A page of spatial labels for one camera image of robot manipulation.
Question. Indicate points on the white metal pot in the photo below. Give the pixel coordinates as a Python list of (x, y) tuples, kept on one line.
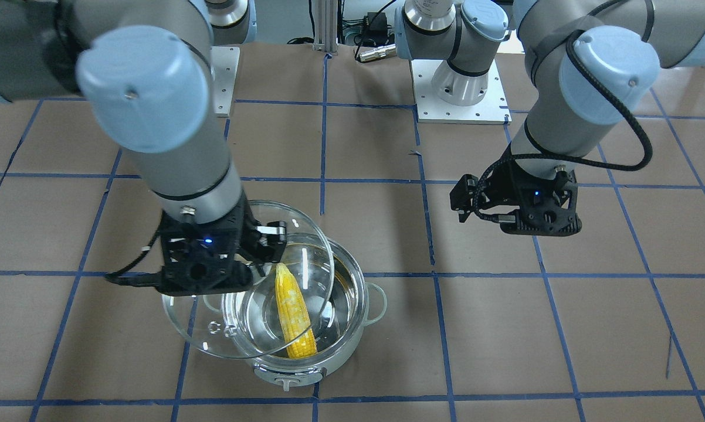
[(358, 304)]

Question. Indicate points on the aluminium frame post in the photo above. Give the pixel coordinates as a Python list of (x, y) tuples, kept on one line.
[(326, 19)]

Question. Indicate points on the brown gridded table mat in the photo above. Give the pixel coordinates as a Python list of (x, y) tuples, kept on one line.
[(605, 325)]

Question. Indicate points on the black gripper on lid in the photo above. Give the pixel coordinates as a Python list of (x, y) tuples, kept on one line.
[(248, 227)]

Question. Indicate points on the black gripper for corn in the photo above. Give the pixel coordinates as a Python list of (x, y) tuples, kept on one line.
[(501, 186)]

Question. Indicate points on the yellow corn cob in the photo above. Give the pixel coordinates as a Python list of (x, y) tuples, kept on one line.
[(293, 315)]

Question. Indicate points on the glass pot lid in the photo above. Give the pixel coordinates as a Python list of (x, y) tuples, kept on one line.
[(245, 325)]

